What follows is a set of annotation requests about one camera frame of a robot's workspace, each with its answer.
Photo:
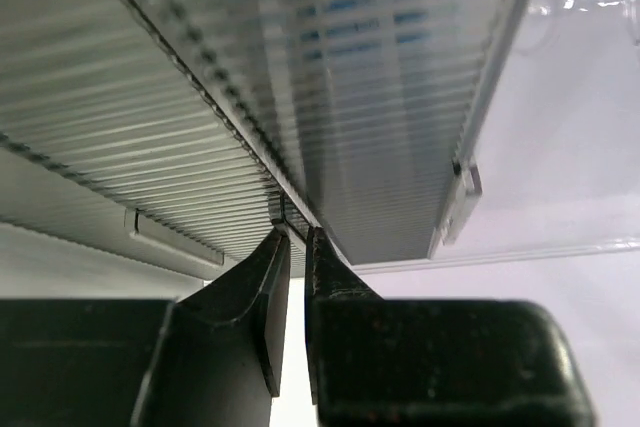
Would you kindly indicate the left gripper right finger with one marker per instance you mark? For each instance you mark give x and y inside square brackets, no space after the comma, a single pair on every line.
[432,362]

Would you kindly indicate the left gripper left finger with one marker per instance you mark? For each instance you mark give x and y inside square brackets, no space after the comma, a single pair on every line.
[212,359]

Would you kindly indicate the clear acrylic drawer organizer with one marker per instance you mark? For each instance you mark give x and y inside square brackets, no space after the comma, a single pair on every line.
[438,133]

